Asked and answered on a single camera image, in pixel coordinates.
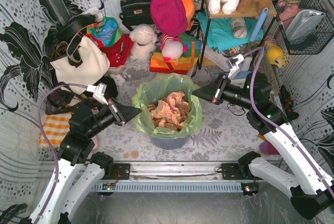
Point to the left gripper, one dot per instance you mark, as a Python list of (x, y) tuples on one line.
[(116, 112)]

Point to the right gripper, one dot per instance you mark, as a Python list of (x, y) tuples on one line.
[(219, 91)]

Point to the green trash bag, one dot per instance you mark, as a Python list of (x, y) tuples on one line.
[(157, 89)]

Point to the blue trash bin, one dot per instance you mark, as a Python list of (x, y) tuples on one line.
[(169, 144)]

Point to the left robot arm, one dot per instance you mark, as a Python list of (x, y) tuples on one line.
[(77, 170)]

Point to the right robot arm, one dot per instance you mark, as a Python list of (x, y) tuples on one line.
[(308, 186)]

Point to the rainbow striped bag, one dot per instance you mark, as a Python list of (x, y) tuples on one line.
[(182, 65)]

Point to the cream canvas tote bag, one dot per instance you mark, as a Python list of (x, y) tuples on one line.
[(94, 65)]

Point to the dark brown bag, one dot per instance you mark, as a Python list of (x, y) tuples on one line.
[(58, 101)]

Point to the white sneaker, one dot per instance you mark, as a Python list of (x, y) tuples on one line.
[(223, 62)]

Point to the pink case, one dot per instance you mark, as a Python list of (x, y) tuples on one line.
[(95, 140)]

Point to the crumpled brown paper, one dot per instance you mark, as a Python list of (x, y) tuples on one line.
[(171, 112)]

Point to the pink white plush doll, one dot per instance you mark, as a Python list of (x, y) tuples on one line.
[(171, 48)]

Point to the red cloth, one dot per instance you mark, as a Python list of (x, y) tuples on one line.
[(118, 53)]

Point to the teal cloth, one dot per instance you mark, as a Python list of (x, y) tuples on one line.
[(220, 36)]

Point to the orange checkered cloth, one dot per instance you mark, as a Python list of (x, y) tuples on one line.
[(56, 127)]

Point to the yellow plush duck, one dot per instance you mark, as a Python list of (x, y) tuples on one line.
[(274, 53)]

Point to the cream plush sheep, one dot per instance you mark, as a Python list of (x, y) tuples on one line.
[(144, 42)]

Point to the red purple sock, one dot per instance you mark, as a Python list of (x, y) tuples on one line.
[(266, 147)]

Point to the black orange toy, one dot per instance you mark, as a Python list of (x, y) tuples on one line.
[(287, 103)]

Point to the colourful scarf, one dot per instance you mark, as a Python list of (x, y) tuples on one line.
[(104, 33)]

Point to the magenta hat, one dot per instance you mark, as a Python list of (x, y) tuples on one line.
[(169, 16)]

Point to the orange plush toy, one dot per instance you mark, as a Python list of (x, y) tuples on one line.
[(189, 6)]

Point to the black metal shelf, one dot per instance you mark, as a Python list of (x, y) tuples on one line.
[(237, 22)]

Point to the black leather handbag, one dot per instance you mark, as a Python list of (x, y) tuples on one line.
[(135, 12)]

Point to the silver pouch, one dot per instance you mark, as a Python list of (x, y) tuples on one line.
[(304, 23)]

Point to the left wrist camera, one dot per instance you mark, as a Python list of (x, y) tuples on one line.
[(98, 92)]

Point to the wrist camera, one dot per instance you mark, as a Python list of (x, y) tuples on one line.
[(235, 63), (98, 92)]

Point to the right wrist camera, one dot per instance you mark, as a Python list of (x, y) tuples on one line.
[(235, 63)]

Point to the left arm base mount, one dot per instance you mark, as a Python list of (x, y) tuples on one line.
[(121, 171)]

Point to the aluminium rail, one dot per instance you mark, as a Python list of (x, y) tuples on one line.
[(174, 169)]

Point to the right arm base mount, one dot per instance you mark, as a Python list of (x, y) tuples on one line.
[(231, 171)]

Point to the grey cable duct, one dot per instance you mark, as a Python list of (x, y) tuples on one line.
[(166, 187)]

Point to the black wire basket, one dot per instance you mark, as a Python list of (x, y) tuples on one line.
[(315, 42)]

